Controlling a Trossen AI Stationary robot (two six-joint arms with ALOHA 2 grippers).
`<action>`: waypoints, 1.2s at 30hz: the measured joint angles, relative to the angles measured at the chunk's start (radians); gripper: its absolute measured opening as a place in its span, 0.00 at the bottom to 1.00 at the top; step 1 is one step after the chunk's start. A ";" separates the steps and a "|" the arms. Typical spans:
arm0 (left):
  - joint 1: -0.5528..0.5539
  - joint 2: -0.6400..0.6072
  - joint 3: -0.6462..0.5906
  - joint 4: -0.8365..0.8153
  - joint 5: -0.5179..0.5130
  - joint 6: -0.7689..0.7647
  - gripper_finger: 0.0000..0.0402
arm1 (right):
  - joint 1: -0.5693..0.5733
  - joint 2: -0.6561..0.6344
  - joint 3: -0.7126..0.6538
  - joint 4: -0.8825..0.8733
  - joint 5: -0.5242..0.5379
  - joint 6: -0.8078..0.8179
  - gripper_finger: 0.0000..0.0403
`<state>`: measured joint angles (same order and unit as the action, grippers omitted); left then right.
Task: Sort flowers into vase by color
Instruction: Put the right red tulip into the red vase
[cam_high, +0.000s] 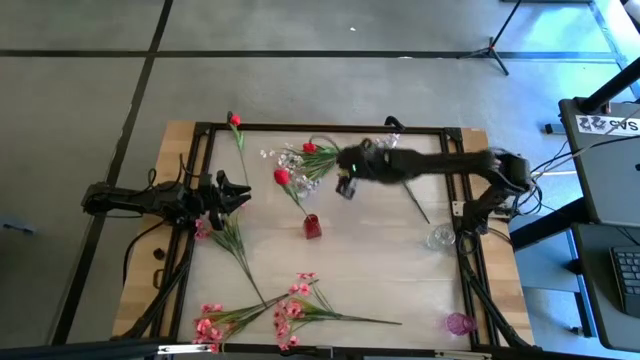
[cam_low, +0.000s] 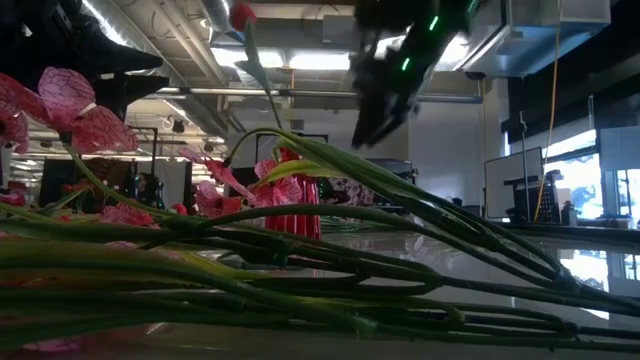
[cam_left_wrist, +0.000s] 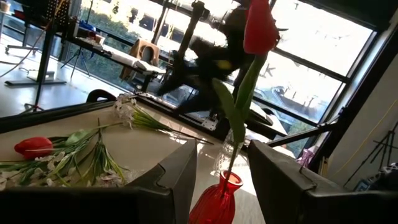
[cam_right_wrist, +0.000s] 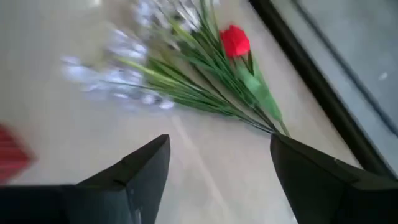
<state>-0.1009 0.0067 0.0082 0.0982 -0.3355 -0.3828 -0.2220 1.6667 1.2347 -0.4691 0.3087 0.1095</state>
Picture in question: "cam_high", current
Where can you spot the clear cut glass vase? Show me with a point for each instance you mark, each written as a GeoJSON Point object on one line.
{"type": "Point", "coordinates": [441, 237]}

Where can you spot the white frame bracket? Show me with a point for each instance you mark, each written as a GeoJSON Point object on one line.
{"type": "Point", "coordinates": [457, 208]}

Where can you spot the black keyboard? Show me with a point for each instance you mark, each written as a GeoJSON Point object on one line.
{"type": "Point", "coordinates": [627, 280]}

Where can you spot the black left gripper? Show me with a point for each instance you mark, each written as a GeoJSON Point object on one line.
{"type": "Point", "coordinates": [210, 197]}

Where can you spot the grey cart with label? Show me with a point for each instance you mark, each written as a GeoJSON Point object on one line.
{"type": "Point", "coordinates": [615, 190]}

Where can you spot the grey floor object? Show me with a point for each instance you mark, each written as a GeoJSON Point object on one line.
{"type": "Point", "coordinates": [17, 226]}

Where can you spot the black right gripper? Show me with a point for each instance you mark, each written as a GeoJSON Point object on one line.
{"type": "Point", "coordinates": [367, 162]}

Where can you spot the black table clamp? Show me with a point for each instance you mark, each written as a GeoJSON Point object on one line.
{"type": "Point", "coordinates": [230, 116]}
{"type": "Point", "coordinates": [395, 122]}

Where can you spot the black slanted pole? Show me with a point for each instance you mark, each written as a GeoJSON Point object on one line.
{"type": "Point", "coordinates": [610, 87]}

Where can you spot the black aluminium table frame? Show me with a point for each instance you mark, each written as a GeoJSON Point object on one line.
{"type": "Point", "coordinates": [325, 128]}

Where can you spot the silver metal bracket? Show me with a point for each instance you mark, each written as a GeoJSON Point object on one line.
{"type": "Point", "coordinates": [185, 349]}

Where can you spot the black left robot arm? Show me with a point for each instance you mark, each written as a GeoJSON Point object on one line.
{"type": "Point", "coordinates": [140, 200]}

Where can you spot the black tripod stand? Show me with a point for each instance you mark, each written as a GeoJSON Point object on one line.
{"type": "Point", "coordinates": [492, 50]}

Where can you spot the grey side desk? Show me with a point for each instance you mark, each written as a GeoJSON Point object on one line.
{"type": "Point", "coordinates": [595, 300]}

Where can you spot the black round knob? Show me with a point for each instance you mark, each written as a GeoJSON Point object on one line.
{"type": "Point", "coordinates": [159, 253]}

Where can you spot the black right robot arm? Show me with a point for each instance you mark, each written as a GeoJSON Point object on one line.
{"type": "Point", "coordinates": [450, 165]}

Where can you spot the red glass vase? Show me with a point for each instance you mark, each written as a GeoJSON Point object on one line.
{"type": "Point", "coordinates": [312, 229]}

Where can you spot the small grey floor box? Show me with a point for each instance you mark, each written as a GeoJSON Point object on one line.
{"type": "Point", "coordinates": [555, 128]}

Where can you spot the purple glass vase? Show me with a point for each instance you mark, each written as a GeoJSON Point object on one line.
{"type": "Point", "coordinates": [460, 324]}

